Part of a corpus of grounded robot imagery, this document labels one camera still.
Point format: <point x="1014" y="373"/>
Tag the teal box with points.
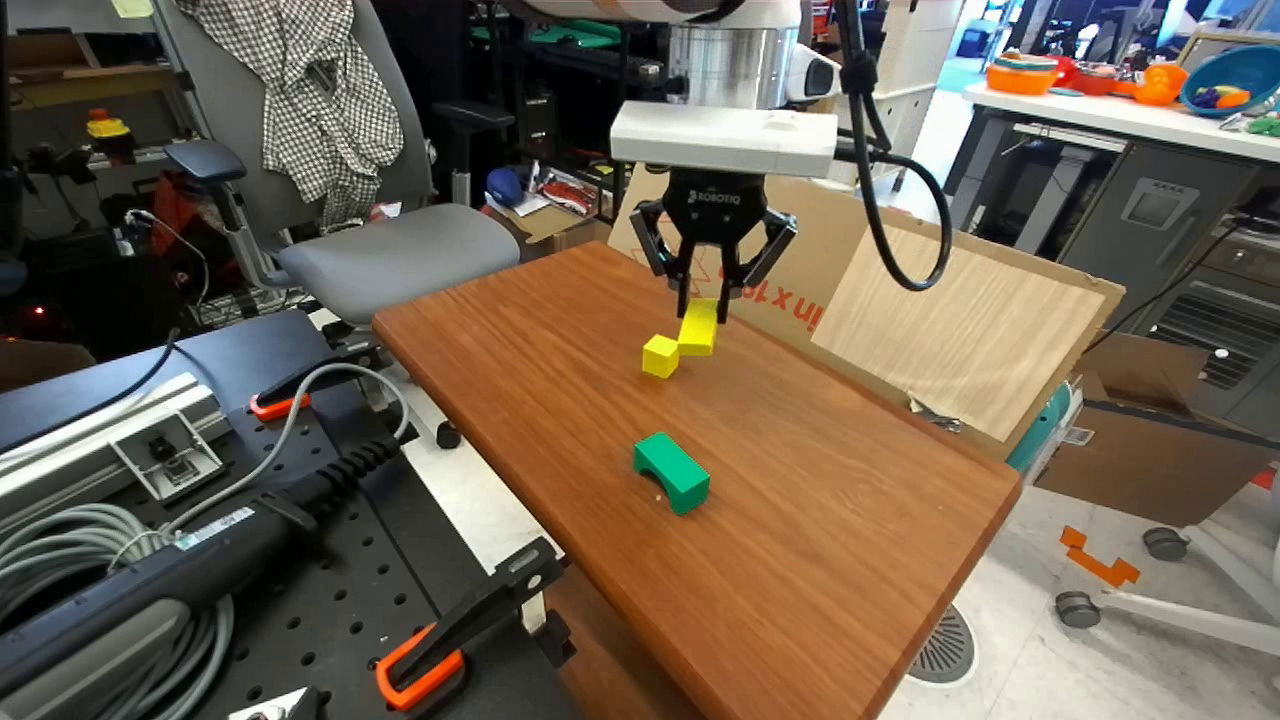
<point x="1041" y="429"/>

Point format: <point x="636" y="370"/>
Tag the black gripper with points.
<point x="719" y="220"/>

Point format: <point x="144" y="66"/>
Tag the long yellow block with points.
<point x="699" y="326"/>

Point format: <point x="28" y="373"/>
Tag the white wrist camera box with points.
<point x="726" y="137"/>

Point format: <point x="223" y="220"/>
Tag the small yellow cube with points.
<point x="662" y="358"/>

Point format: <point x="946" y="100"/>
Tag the grey desk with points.
<point x="1104" y="185"/>

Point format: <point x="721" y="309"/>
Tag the grey office chair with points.
<point x="384" y="255"/>

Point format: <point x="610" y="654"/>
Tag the light plywood board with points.
<point x="961" y="326"/>

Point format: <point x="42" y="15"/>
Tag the round floor drain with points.
<point x="946" y="646"/>

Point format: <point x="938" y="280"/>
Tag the grey table leg frame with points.
<point x="1202" y="604"/>

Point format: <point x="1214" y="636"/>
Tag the aluminium extrusion rail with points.
<point x="107" y="435"/>

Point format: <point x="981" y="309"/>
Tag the plain brown cardboard box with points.
<point x="1162" y="443"/>

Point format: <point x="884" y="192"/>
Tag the blue bowl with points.
<point x="1227" y="81"/>

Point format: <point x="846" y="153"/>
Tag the black table knob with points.
<point x="451" y="435"/>

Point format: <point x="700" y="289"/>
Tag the green arch block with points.
<point x="668" y="471"/>

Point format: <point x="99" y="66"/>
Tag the orange bowl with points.
<point x="1020" y="78"/>

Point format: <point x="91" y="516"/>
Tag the patterned cloth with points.
<point x="314" y="93"/>

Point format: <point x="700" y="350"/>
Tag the orange black bar clamp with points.
<point x="287" y="402"/>
<point x="455" y="640"/>

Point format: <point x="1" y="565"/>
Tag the small open cardboard box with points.
<point x="546" y="225"/>

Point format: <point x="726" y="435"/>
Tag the large cardboard box red print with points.
<point x="813" y="280"/>

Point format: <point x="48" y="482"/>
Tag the black perforated bench plate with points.
<point x="334" y="586"/>

